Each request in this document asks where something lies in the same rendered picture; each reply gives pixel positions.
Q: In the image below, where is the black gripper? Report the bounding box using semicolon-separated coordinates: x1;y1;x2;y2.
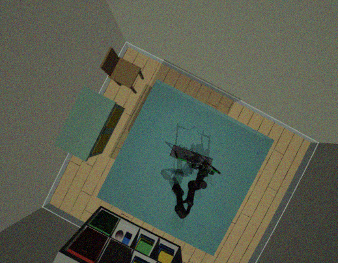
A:
192;160;215;179

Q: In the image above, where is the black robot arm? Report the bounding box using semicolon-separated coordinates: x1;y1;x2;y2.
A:
172;171;208;219

